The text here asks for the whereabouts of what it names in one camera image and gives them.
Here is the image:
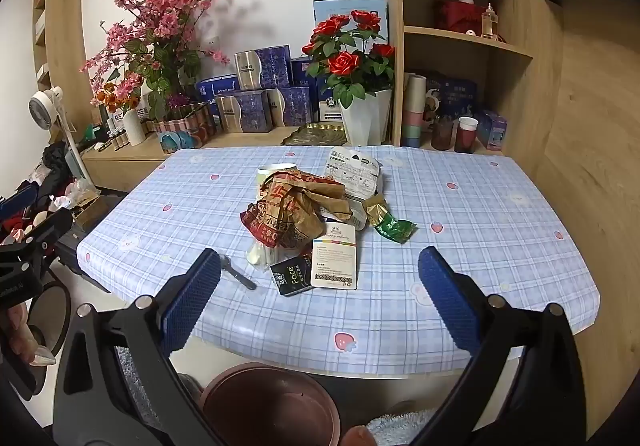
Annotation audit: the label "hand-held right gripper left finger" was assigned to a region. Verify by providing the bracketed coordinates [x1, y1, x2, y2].
[52, 248, 223, 446]

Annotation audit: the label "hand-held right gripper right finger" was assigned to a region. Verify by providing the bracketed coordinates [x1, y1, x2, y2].
[417, 246, 588, 446]

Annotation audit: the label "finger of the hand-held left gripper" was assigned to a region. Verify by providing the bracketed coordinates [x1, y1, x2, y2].
[20, 207, 75, 254]

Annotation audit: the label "metal spoon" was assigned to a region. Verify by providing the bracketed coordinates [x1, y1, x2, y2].
[216, 253, 258, 291]

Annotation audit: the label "green gold foil wrapper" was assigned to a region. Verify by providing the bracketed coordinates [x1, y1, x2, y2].
[362, 195, 418, 245]

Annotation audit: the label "black packet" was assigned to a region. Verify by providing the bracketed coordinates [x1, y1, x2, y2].
[270, 251, 315, 297]

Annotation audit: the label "white card packet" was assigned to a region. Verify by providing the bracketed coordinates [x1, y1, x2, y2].
[310, 222, 359, 291]

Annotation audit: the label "brown paper bag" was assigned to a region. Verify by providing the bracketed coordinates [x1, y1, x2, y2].
[240, 170, 353, 251]

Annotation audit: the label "brown plastic bin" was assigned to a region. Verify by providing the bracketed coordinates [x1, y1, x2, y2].
[200, 362, 343, 446]

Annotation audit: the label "white paper cup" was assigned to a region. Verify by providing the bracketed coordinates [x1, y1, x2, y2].
[256, 164, 299, 194]

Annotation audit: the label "white blister card packaging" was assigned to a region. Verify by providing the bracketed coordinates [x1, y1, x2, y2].
[322, 146, 385, 201]

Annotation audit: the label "person's left hand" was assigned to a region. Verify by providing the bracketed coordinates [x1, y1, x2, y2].
[0, 302, 56, 368]

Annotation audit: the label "pile of clothes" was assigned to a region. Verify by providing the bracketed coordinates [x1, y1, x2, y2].
[0, 141, 101, 247]

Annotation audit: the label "cardboard box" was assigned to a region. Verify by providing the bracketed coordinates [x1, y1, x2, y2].
[72, 193, 113, 229]

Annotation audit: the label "wooden low cabinet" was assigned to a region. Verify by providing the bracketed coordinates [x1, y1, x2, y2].
[80, 126, 301, 191]

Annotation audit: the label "boxed small bottle set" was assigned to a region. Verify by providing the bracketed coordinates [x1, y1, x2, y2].
[97, 103, 126, 151]

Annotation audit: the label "white desk fan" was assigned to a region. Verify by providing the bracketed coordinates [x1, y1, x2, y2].
[27, 86, 96, 187]

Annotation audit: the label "white ribbed vase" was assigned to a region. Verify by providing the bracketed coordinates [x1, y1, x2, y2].
[122, 108, 147, 147]

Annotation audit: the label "orange artificial flowers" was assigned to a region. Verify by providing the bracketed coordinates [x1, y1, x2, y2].
[91, 83, 143, 119]

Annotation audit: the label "dark red glass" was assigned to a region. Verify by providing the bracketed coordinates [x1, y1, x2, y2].
[431, 118, 454, 151]

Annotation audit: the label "striped flower basket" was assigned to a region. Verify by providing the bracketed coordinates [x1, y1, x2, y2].
[150, 100, 218, 149]

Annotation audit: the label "red paper cup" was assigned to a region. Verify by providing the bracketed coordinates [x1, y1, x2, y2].
[455, 117, 478, 154]

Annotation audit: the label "small blue box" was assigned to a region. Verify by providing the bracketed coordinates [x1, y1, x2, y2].
[475, 110, 508, 151]

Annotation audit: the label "stack of pastel cups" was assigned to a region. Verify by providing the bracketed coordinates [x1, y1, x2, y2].
[402, 72, 427, 149]

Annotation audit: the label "gold leaf tray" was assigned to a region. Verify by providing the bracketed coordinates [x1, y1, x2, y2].
[280, 122, 346, 147]

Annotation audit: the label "dark blue moon box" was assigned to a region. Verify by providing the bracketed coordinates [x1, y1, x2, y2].
[425, 72, 478, 124]

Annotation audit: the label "blue flat box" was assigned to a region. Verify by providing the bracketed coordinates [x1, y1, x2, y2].
[195, 74, 240, 114]

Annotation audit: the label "dark blue white-label box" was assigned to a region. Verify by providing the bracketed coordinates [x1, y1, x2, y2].
[316, 76, 346, 123]

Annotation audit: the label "pink blossom artificial flowers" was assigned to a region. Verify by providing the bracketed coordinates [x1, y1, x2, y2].
[80, 0, 238, 121]

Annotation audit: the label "wooden shelf unit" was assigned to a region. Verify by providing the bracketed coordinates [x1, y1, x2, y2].
[380, 0, 566, 181]

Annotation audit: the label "red rose bouquet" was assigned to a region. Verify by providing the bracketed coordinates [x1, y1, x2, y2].
[301, 10, 397, 109]

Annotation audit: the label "glass bottle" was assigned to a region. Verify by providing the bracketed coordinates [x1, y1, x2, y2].
[481, 3, 501, 41]

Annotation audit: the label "red gift basket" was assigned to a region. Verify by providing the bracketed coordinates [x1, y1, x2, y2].
[432, 0, 493, 34]

